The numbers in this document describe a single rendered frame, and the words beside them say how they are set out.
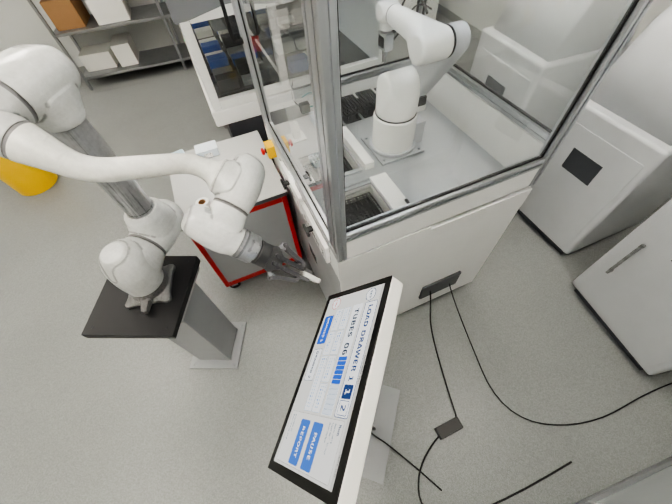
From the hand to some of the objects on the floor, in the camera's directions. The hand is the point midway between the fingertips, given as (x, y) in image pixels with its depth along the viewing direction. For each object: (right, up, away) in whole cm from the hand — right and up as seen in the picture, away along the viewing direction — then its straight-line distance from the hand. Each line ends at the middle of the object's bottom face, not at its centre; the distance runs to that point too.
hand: (309, 277), depth 102 cm
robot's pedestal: (-66, -52, +97) cm, 128 cm away
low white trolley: (-53, +11, +139) cm, 149 cm away
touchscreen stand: (+15, -84, +69) cm, 110 cm away
